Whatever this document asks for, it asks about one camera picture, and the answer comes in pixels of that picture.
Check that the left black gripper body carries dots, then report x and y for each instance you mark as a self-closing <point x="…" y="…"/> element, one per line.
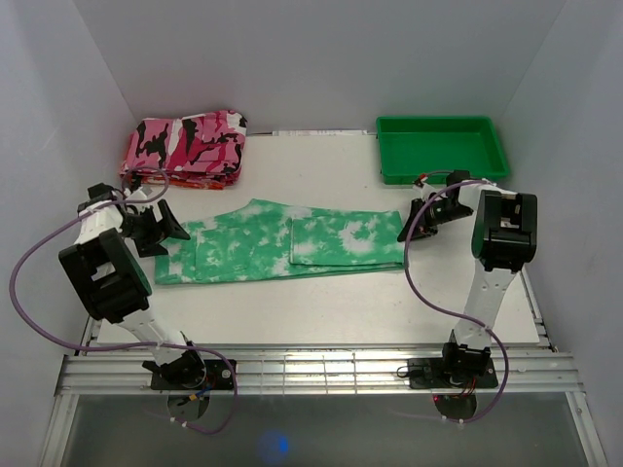
<point x="142" y="225"/>

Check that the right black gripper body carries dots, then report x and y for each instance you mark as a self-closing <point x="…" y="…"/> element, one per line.
<point x="437" y="213"/>

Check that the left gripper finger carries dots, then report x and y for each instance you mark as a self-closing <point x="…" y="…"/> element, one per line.
<point x="167" y="225"/>
<point x="148" y="248"/>

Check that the green tie-dye trousers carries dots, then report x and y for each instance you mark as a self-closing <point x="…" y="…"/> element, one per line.
<point x="266" y="240"/>

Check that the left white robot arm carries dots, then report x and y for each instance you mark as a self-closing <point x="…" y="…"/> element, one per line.
<point x="116" y="229"/>

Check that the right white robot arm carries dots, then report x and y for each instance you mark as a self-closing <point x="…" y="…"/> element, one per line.
<point x="503" y="240"/>

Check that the pink camouflage folded trousers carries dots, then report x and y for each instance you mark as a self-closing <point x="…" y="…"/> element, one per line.
<point x="202" y="146"/>

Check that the orange folded garment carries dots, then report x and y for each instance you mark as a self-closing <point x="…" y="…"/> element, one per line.
<point x="210" y="181"/>

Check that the green plastic tray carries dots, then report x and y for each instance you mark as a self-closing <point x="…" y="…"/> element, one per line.
<point x="412" y="145"/>

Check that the white paper strip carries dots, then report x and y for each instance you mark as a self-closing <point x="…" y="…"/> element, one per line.
<point x="322" y="132"/>

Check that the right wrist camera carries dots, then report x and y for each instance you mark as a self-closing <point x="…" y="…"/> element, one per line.
<point x="423" y="190"/>

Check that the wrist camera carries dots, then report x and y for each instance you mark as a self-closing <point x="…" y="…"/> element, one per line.
<point x="423" y="190"/>
<point x="139" y="198"/>

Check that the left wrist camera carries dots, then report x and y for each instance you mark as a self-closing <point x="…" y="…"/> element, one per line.
<point x="139" y="198"/>

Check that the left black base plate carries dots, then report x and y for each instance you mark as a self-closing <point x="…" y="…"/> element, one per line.
<point x="218" y="377"/>

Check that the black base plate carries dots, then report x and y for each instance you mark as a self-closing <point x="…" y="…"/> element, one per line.
<point x="218" y="377"/>
<point x="431" y="373"/>

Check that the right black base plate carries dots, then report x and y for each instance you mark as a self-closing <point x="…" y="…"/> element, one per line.
<point x="431" y="373"/>

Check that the aluminium frame rail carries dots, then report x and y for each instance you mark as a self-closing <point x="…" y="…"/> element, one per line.
<point x="331" y="372"/>

